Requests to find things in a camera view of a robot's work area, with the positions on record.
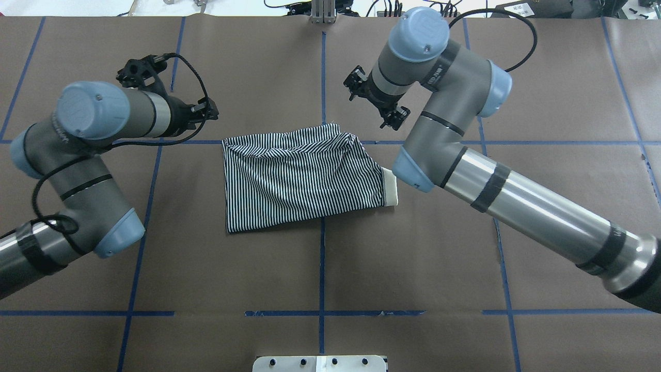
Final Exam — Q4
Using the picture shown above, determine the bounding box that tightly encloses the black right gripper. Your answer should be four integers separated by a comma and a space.
356, 77, 398, 120

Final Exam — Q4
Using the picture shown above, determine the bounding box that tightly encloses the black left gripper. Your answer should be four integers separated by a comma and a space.
168, 97, 218, 137

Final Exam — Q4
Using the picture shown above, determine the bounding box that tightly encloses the navy white striped polo shirt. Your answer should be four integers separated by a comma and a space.
223, 122, 399, 233

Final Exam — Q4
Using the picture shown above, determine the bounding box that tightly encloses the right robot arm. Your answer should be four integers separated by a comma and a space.
344, 7, 660, 313

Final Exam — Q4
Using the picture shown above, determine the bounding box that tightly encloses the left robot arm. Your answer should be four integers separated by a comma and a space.
2, 82, 218, 298

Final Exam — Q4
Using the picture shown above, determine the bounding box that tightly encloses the black box with labels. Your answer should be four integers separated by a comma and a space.
489, 1, 574, 19

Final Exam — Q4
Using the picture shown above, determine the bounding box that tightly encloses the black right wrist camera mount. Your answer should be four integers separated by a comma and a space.
344, 65, 411, 130

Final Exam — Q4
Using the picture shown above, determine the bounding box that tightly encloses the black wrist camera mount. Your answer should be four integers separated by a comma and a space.
116, 54, 168, 98
344, 65, 411, 130

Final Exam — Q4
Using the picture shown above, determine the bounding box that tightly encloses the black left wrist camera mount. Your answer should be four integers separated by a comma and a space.
116, 54, 168, 98

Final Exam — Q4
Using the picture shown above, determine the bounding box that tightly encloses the aluminium frame post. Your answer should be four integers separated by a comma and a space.
310, 0, 337, 24

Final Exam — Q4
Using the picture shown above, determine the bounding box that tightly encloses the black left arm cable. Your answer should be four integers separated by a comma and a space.
31, 53, 210, 256

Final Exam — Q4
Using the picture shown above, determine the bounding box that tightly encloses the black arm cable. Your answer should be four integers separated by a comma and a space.
448, 8, 539, 73
31, 53, 210, 256

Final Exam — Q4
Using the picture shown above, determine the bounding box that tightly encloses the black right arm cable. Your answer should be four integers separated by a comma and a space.
448, 8, 539, 73

